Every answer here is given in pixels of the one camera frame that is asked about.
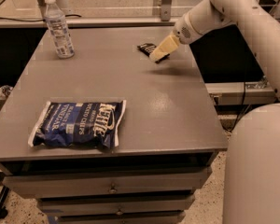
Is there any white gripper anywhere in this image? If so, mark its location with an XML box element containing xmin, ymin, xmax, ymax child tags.
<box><xmin>149</xmin><ymin>13</ymin><xmax>202</xmax><ymax>62</ymax></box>

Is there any black rxbar chocolate bar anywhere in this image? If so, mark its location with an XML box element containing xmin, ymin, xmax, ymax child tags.
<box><xmin>137</xmin><ymin>43</ymin><xmax>169</xmax><ymax>63</ymax></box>

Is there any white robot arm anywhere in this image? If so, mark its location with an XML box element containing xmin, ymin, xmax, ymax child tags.
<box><xmin>149</xmin><ymin>0</ymin><xmax>280</xmax><ymax>224</ymax></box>

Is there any blue kettle chips bag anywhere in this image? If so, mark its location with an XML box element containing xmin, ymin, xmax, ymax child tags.
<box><xmin>28</xmin><ymin>100</ymin><xmax>126</xmax><ymax>148</ymax></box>

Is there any clear plastic water bottle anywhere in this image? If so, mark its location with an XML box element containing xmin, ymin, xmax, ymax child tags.
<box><xmin>45</xmin><ymin>0</ymin><xmax>75</xmax><ymax>59</ymax></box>

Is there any grey top drawer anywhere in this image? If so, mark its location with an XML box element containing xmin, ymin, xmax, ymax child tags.
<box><xmin>3</xmin><ymin>167</ymin><xmax>212</xmax><ymax>199</ymax></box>

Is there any grey drawer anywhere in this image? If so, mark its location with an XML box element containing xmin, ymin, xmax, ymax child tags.
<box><xmin>37</xmin><ymin>192</ymin><xmax>194</xmax><ymax>217</ymax></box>
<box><xmin>3</xmin><ymin>167</ymin><xmax>212</xmax><ymax>199</ymax></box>
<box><xmin>58</xmin><ymin>211</ymin><xmax>186</xmax><ymax>224</ymax></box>

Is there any grey bottom drawer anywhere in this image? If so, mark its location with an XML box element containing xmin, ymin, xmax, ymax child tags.
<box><xmin>58</xmin><ymin>211</ymin><xmax>186</xmax><ymax>224</ymax></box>

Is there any grey middle drawer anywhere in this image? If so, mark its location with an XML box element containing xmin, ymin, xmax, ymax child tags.
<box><xmin>37</xmin><ymin>192</ymin><xmax>194</xmax><ymax>217</ymax></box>

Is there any metal post bracket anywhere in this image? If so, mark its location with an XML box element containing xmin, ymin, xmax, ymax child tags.
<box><xmin>160</xmin><ymin>0</ymin><xmax>172</xmax><ymax>21</ymax></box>

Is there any grey lower rail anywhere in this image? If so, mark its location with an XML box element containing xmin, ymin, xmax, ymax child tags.
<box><xmin>206</xmin><ymin>81</ymin><xmax>275</xmax><ymax>105</ymax></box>

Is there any black cable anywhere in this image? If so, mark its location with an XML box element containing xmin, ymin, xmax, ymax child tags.
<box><xmin>222</xmin><ymin>81</ymin><xmax>255</xmax><ymax>133</ymax></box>

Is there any grey metal rail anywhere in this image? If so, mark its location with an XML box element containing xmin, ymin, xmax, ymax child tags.
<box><xmin>0</xmin><ymin>15</ymin><xmax>183</xmax><ymax>28</ymax></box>

